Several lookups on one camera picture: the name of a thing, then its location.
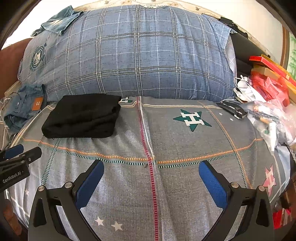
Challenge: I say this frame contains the black pants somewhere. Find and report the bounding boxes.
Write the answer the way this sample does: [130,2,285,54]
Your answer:
[42,94,121,138]

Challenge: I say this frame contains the blue denim jeans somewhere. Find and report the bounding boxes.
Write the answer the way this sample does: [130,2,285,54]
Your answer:
[4,84,47,133]

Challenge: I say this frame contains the clear plastic bags pile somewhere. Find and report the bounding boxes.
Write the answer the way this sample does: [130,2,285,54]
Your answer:
[234,74,295,153]

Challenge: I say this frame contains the grey patterned bed sheet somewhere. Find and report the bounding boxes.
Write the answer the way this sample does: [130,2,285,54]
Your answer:
[4,97,291,240]

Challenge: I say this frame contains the black remote control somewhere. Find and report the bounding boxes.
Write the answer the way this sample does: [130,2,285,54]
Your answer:
[216,100,247,120]

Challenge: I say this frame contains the teal denim cloth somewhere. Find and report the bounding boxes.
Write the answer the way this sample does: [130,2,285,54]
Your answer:
[31,6,84,37]

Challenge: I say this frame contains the red and yellow boxes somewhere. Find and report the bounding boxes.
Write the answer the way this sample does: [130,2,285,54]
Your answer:
[249,54,295,104]

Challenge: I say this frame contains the blue plaid pillow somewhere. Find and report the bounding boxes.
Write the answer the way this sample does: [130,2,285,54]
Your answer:
[18,5,236,102]

